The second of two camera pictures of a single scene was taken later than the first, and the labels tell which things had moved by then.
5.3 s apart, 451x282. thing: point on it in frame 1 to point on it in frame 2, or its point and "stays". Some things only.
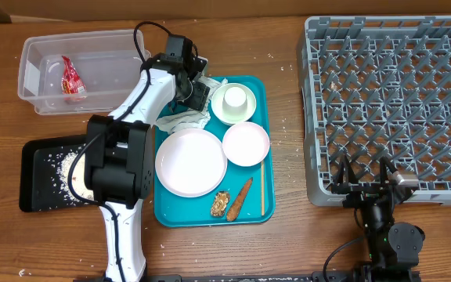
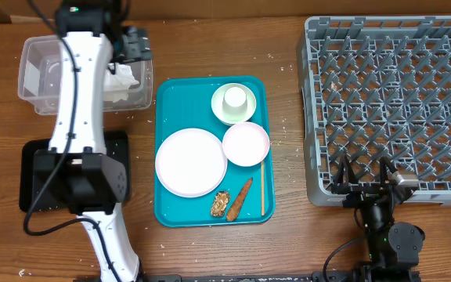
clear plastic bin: (79, 71) stays
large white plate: (191, 163) stays
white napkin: (191, 118) to (116, 84)
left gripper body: (194, 95) to (131, 48)
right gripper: (361, 193) stays
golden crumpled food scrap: (220, 204) stays
